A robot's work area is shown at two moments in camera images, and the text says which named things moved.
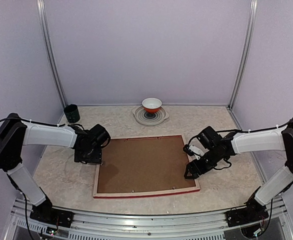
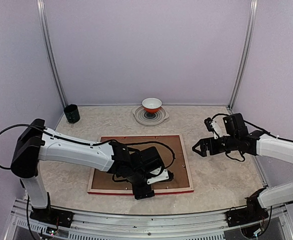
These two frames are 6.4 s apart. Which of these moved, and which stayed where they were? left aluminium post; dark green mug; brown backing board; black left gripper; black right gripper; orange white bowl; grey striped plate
Moved: black left gripper; brown backing board; black right gripper
Stayed: left aluminium post; grey striped plate; orange white bowl; dark green mug
